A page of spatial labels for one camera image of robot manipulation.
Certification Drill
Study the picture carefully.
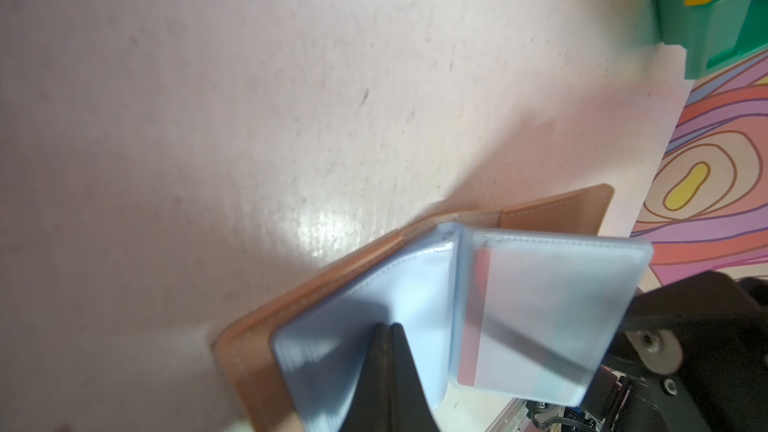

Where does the brown leather card holder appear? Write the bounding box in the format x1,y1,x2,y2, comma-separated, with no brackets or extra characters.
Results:
212,184,653,431

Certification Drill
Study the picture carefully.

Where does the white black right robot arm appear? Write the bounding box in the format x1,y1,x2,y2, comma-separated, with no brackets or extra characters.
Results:
526,271,767,431

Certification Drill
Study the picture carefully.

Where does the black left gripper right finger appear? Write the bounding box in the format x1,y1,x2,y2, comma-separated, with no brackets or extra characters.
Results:
389,323,439,432

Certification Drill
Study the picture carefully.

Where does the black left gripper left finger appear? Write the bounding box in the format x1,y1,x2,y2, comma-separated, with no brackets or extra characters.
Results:
340,323,392,432

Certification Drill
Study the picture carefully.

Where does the green plastic bin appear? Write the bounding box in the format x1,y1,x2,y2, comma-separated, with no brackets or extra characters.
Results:
655,0,767,80

